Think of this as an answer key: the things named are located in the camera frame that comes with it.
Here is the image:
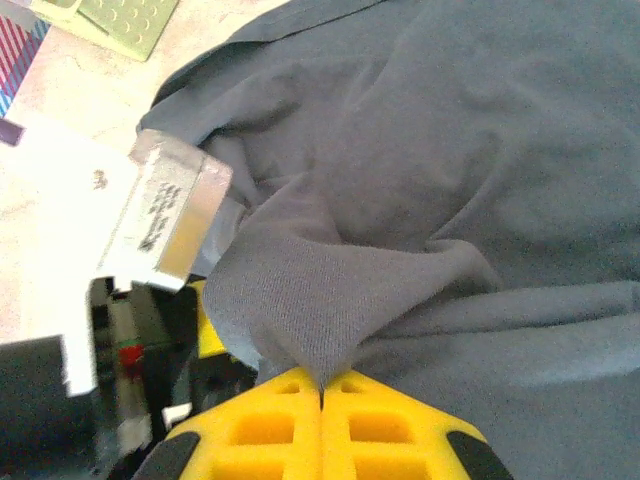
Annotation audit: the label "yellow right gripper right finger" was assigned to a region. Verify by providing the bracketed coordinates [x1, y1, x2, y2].
[319, 368, 516, 480]

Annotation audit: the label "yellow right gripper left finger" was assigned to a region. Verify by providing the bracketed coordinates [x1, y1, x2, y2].
[134, 367, 321, 480]

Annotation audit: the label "grey t-shirt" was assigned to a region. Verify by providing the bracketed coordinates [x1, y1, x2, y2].
[137, 0, 640, 480]

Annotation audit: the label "green plastic basket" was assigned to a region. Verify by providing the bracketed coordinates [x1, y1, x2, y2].
[29, 0, 180, 63]

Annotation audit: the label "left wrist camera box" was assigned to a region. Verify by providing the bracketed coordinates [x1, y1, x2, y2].
[0, 112, 235, 399]

